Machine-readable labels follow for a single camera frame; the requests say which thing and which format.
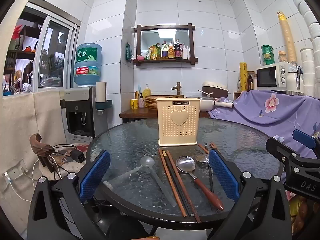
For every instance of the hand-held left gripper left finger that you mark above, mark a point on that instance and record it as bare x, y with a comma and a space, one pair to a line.
96, 172

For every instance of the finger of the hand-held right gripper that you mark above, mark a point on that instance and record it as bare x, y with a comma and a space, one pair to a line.
303, 138
277, 146

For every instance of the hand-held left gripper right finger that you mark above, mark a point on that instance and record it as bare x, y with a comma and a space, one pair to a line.
222, 175

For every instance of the black chopstick with gold tip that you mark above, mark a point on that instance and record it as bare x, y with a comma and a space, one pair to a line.
176, 182

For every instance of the clear plastic spoon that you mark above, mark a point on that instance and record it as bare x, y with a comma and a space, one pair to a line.
147, 163

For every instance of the cream plastic utensil holder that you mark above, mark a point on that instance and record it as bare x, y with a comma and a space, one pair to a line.
178, 130

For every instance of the black power adapter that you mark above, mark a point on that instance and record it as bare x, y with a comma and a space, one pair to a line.
77, 156

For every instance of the round floral stool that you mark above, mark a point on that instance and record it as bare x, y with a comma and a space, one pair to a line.
65, 167

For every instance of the round glass table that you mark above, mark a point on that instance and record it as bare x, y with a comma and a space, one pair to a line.
125, 142

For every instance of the purple floral cloth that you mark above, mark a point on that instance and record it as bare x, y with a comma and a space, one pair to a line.
250, 110

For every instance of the white thermos jug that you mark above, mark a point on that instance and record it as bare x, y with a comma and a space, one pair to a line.
291, 83

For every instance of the small wooden box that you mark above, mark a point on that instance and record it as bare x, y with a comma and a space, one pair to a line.
237, 95

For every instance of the stacks of white cups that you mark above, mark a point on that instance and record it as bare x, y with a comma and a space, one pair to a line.
307, 72

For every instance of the white lint roller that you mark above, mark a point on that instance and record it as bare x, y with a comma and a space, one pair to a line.
225, 104

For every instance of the brown glass bottle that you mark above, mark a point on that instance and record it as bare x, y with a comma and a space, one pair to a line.
250, 82

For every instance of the white microwave oven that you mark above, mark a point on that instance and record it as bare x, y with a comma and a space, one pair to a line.
268, 76

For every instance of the dark wooden counter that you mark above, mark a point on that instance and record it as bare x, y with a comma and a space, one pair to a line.
137, 113

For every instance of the white pan with lid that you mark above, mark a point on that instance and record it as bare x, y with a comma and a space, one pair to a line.
206, 105

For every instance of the grey water dispenser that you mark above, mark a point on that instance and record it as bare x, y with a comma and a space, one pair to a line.
77, 100

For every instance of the yellow wrapped roll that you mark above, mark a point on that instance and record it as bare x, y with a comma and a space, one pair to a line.
243, 77

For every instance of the yellow cup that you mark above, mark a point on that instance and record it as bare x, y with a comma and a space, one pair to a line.
134, 104

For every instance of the white paper towel roll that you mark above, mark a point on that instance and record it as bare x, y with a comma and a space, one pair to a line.
101, 92

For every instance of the pink pump bottle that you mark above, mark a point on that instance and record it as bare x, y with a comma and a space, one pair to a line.
141, 102

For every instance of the jar with orange lid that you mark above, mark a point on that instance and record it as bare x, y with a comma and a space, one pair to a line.
282, 57

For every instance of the white brown rice cooker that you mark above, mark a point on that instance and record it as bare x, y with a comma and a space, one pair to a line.
215, 88

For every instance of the beige cloth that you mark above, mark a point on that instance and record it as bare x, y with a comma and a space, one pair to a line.
25, 120

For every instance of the wicker basket basin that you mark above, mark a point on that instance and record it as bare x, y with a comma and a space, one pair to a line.
152, 102

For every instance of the stack of green noodle cups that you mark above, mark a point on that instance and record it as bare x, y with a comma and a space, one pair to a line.
267, 55

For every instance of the blue brush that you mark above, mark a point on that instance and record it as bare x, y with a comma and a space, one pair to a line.
139, 91

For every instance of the yellow dish soap bottle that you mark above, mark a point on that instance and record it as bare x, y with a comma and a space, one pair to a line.
146, 91

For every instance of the bronze faucet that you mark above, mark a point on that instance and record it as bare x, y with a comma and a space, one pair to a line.
178, 88

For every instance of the tall stack of yellow cups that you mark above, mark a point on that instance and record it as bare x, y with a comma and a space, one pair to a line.
287, 37

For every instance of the blue water jug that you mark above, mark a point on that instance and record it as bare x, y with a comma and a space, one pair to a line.
87, 65

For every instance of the pink round ornament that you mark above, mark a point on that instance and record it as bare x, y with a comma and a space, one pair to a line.
140, 57

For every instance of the green hanging packet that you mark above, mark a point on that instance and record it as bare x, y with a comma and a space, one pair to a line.
128, 52

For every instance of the sliding window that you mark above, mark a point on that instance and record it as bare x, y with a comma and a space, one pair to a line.
53, 55

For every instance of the small white bottle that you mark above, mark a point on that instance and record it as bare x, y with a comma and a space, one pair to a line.
185, 53

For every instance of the dark soy sauce bottle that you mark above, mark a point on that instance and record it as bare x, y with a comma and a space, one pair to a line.
178, 52

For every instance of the yellow green seasoning packets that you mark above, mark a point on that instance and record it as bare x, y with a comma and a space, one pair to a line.
150, 53

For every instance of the yellow oil bottle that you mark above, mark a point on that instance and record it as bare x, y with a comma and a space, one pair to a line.
158, 53

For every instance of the labelled sauce bottle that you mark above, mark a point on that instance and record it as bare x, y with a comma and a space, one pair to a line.
164, 52

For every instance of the wooden framed mirror shelf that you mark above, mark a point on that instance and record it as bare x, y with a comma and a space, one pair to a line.
160, 38

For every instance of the teal plastic wall holder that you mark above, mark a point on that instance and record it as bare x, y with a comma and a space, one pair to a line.
103, 105

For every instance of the white wall outlet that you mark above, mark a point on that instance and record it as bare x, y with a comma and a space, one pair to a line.
13, 172

